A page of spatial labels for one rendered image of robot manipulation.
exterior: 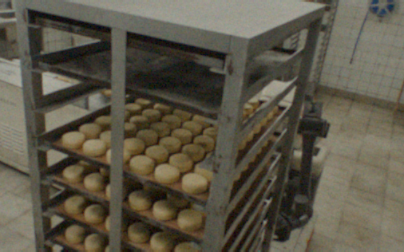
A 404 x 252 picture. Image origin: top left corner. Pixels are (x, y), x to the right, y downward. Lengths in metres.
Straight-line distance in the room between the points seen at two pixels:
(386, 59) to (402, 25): 0.50
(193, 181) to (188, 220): 0.09
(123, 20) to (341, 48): 5.92
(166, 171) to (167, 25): 0.30
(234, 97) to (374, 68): 5.94
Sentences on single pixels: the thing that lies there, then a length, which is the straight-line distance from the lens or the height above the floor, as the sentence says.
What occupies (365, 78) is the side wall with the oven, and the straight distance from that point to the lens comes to 6.57.
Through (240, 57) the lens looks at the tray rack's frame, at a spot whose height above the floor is 1.79.
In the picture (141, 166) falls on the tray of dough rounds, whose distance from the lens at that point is 0.82.
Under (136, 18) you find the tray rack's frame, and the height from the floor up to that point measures 1.81.
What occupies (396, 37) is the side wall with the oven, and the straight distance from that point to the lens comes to 6.44.
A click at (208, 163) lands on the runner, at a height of 1.58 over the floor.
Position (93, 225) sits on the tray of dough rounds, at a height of 1.31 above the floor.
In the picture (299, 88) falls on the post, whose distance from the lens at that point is 1.24.
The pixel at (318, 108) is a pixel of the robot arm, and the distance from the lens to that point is 1.72.
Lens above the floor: 1.94
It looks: 24 degrees down
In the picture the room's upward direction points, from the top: 7 degrees clockwise
